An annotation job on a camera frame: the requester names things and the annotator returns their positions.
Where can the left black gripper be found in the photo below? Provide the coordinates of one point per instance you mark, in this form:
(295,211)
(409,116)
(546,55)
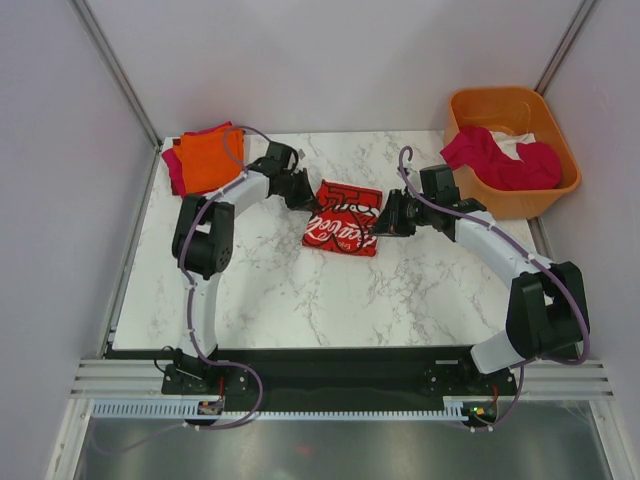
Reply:
(304,200)

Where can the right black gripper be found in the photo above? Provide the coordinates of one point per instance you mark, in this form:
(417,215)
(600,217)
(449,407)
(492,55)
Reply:
(390,221)

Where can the white t shirt red print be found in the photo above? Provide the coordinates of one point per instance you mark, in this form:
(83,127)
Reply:
(342,222)

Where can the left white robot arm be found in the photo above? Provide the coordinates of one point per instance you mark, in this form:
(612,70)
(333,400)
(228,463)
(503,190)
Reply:
(203,239)

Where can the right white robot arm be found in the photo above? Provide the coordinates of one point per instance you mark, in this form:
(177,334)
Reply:
(547,315)

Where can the orange folded t shirt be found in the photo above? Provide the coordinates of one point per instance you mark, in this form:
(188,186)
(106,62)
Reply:
(211,160)

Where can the crimson t shirt in basket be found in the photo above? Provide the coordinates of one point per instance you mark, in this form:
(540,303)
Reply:
(475,148)

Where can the pink folded t shirt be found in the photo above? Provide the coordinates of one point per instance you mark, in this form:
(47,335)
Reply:
(174,165)

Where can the white t shirt in basket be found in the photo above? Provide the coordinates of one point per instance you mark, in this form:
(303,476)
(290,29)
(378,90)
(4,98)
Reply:
(508,144)

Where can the orange plastic basket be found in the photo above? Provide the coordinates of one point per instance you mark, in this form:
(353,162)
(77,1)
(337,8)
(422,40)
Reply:
(516,111)

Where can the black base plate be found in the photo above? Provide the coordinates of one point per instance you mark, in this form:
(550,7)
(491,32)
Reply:
(324,380)

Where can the right aluminium corner post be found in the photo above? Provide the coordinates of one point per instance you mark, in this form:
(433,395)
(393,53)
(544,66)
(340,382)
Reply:
(568,40)

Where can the aluminium corner post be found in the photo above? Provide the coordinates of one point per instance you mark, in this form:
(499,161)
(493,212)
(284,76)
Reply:
(568,40)
(103,46)

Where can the white slotted cable duct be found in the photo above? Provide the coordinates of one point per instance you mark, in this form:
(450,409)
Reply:
(195,410)

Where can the left aluminium corner post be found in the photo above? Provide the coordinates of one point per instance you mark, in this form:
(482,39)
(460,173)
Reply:
(103,46)

